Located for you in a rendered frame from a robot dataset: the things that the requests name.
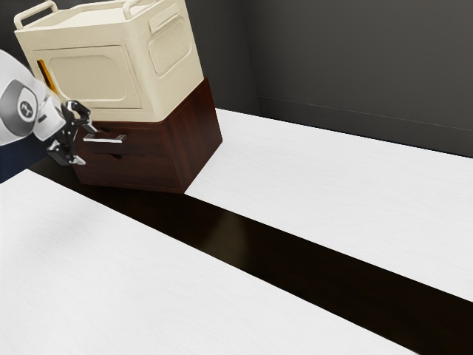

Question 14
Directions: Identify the cream box with lid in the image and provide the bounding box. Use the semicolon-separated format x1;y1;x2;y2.
13;0;205;124

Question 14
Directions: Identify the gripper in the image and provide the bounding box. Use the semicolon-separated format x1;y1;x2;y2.
47;99;99;166

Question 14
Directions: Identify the dark wood drawer cabinet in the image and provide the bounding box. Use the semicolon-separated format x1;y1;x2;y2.
69;76;224;195

